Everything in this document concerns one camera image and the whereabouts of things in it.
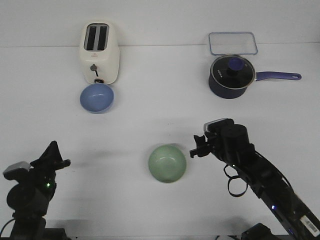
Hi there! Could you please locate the dark blue saucepan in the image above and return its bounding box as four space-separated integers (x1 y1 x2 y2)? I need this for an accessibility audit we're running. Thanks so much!
208 71 302 99

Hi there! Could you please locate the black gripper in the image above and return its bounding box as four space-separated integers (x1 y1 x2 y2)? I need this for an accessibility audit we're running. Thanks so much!
27 140 71 198
189 131 224 160

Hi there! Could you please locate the glass pot lid blue knob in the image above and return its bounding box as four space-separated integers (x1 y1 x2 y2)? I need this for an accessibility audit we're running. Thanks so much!
210 54 257 90

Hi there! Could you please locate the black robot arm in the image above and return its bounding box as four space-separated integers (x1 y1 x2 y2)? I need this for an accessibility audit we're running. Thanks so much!
3 140 71 240
189 118 320 240

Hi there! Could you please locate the blue bowl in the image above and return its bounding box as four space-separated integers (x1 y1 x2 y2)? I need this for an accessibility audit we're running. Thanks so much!
79 83 115 114

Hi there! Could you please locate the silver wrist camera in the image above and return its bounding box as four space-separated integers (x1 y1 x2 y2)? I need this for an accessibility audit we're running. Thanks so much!
3 161 31 181
203 118 235 133

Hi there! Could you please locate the green bowl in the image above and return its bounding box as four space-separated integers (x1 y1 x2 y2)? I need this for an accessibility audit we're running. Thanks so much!
148 144 187 184

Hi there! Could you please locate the white two-slot toaster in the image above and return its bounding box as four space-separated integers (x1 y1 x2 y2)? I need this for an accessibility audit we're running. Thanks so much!
79 20 120 85

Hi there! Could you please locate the clear rectangular container lid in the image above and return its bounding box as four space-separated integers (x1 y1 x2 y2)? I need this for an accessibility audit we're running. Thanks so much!
208 32 258 56

